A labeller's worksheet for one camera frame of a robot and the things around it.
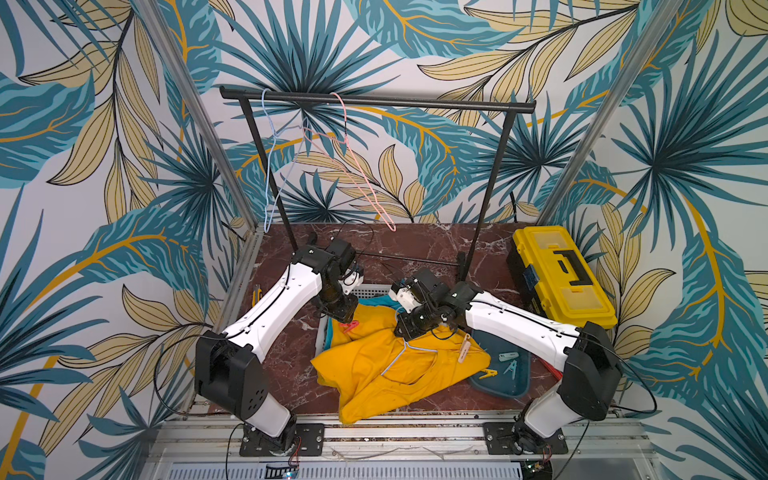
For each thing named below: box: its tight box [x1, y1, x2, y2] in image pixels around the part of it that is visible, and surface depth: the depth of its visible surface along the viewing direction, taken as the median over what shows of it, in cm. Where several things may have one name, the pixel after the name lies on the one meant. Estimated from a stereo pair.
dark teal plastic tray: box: [470, 330, 531, 398], surface depth 85 cm
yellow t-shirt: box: [311, 304, 491, 425], surface depth 74 cm
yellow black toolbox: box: [506, 226, 618, 329], surface depth 87 cm
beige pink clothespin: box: [458, 333, 471, 364], surface depth 78 cm
